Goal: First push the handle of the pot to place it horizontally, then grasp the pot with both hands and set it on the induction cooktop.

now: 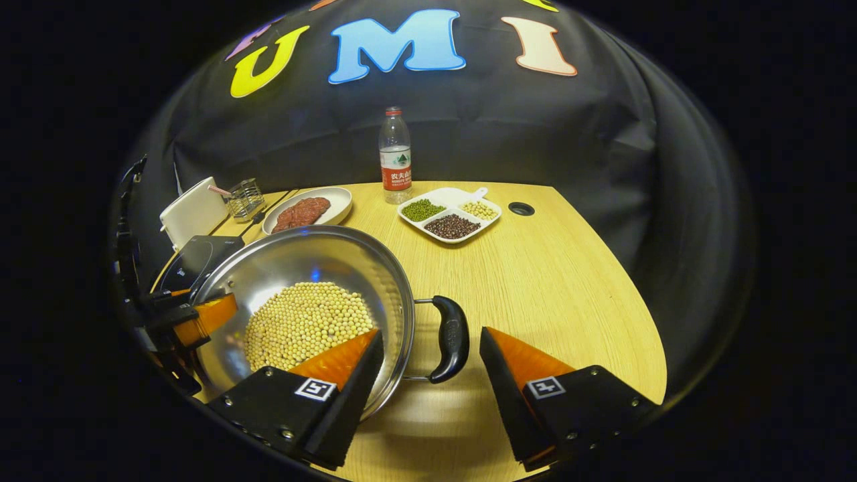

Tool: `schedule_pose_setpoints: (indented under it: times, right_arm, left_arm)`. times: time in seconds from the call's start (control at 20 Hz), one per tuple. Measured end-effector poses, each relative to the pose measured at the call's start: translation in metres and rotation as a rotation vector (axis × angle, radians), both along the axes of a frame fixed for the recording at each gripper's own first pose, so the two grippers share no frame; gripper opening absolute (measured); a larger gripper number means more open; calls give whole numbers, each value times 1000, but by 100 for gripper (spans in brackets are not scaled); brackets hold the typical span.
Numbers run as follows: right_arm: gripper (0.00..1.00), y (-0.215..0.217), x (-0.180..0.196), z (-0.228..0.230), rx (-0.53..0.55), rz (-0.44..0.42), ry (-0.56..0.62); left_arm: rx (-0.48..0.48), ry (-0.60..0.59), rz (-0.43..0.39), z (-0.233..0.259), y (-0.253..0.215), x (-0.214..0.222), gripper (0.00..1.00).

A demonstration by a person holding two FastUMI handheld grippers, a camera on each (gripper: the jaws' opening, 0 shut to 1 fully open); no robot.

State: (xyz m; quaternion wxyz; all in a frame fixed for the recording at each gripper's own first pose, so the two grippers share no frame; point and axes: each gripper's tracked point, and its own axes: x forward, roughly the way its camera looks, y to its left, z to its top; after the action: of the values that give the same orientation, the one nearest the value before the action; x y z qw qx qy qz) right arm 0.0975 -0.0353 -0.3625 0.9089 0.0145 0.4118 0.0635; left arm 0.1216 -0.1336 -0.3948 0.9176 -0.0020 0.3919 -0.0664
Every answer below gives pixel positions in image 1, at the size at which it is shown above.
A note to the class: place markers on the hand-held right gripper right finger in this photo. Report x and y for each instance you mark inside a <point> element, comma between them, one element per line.
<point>509,402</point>

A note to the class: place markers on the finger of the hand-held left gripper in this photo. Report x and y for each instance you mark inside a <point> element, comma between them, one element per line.
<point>211,314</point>

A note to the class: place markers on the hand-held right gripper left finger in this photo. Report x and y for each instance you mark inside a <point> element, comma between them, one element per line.
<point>351,408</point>

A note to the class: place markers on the black induction cooktop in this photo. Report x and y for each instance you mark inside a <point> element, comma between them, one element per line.
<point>194,264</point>

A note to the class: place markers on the stainless steel pot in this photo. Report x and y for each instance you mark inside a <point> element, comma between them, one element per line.
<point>321,258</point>

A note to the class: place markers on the white toaster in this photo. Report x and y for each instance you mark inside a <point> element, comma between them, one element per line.
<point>194,214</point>

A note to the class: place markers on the pile of soybeans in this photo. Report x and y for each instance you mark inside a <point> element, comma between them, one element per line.
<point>308,325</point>

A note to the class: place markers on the pink stick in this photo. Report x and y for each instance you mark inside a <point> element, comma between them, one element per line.
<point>219,190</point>

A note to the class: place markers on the brown meat piece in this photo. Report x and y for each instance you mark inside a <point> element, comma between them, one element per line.
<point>315,209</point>
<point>286,219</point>

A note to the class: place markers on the white oval plate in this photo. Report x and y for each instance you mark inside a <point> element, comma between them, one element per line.
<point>338,204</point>

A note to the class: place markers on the white divided dish of beans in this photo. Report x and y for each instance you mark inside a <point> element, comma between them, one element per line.
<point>450,217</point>

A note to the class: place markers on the clear water bottle red label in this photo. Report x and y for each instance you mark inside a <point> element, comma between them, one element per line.
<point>396,167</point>

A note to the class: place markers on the black backdrop cloth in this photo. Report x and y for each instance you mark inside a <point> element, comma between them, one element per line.
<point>469,127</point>

